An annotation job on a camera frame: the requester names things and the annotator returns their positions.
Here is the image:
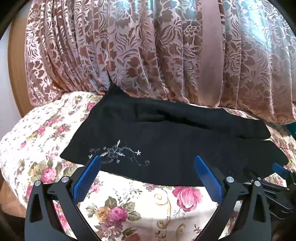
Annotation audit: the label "plain brown curtain band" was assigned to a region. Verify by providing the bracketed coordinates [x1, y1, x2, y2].
[201, 0, 226, 109]

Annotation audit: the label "wooden frame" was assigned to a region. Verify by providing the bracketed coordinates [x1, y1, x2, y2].
[8, 22, 30, 116]

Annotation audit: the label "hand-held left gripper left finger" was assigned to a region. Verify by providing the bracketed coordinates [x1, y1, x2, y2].
[25, 155, 102, 241]

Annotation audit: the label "brown floral curtain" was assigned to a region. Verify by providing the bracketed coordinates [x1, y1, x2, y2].
[24, 0, 296, 126]

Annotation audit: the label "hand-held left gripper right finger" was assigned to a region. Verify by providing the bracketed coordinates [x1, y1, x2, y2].
[194, 156, 271, 241]

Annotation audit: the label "brown bed base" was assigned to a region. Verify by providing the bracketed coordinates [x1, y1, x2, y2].
[0, 179, 26, 218]

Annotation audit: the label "black embroidered pants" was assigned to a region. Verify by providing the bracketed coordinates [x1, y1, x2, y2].
[60, 85, 289, 187]

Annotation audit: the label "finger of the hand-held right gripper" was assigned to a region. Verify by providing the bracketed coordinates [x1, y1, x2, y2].
[272, 163, 296, 186]
[245, 167, 296, 219]

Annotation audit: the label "floral bed cover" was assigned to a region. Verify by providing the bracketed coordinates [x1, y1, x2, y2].
[0, 91, 296, 241]

